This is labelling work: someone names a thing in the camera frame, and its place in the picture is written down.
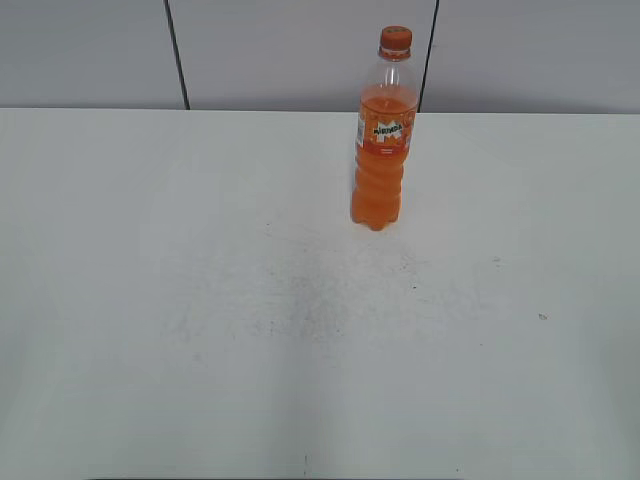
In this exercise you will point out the orange Mirinda soda bottle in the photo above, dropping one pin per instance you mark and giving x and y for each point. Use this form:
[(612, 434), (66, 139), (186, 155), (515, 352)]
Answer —
[(388, 106)]

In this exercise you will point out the orange bottle cap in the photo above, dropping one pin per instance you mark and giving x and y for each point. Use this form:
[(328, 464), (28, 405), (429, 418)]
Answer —
[(396, 38)]

